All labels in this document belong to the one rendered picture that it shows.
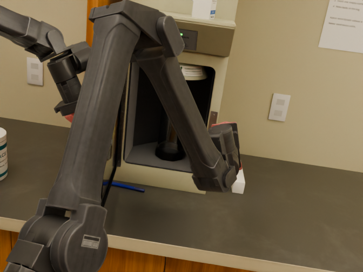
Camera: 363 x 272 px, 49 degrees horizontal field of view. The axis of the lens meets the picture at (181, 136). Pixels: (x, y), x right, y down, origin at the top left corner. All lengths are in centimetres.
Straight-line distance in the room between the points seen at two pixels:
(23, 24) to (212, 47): 49
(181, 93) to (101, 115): 22
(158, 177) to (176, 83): 63
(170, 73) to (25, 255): 39
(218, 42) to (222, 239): 55
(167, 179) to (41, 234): 81
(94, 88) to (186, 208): 73
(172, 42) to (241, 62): 95
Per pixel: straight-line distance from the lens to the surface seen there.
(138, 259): 118
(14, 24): 99
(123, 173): 135
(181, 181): 133
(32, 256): 55
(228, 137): 93
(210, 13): 110
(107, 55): 62
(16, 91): 188
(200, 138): 82
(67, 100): 103
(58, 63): 101
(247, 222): 125
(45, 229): 58
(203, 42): 113
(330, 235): 132
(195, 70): 124
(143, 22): 67
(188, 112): 78
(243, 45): 163
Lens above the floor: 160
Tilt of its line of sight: 21 degrees down
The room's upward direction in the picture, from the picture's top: 8 degrees clockwise
